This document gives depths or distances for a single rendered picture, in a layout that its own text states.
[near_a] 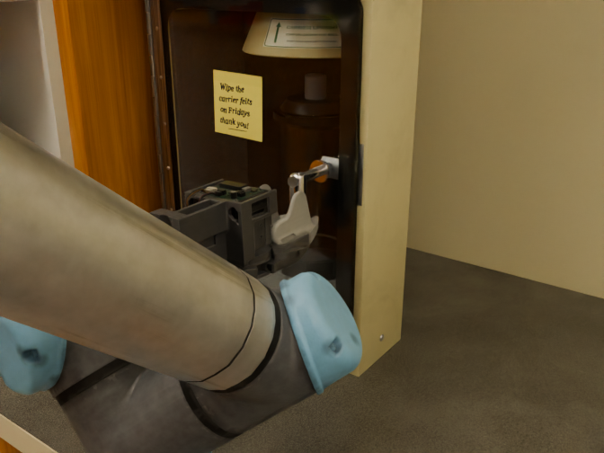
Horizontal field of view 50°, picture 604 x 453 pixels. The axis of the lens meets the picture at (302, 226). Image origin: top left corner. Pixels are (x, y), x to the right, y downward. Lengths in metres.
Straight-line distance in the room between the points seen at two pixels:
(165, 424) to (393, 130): 0.43
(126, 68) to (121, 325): 0.64
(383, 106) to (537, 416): 0.39
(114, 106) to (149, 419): 0.54
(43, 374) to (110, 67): 0.52
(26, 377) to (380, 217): 0.44
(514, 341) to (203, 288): 0.65
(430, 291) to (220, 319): 0.71
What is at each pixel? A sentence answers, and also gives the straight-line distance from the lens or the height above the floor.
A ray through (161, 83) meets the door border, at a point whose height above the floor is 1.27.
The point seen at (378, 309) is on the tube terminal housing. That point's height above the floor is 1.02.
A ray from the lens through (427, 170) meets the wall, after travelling 1.17.
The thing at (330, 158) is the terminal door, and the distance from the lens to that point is 0.72.
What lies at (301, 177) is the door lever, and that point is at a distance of 0.69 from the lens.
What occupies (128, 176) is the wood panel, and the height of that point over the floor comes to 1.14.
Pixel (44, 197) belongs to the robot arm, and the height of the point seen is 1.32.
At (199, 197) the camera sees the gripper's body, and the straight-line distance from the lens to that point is 0.60.
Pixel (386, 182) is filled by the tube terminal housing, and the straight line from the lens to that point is 0.76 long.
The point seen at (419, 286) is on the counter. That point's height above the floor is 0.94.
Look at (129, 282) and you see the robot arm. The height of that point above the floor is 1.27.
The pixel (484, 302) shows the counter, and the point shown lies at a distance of 1.03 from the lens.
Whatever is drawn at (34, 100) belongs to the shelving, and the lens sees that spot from 1.96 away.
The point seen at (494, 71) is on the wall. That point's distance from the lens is 1.09.
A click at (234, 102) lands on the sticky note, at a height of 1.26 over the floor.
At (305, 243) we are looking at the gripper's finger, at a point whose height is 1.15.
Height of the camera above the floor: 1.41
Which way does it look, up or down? 22 degrees down
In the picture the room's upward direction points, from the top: straight up
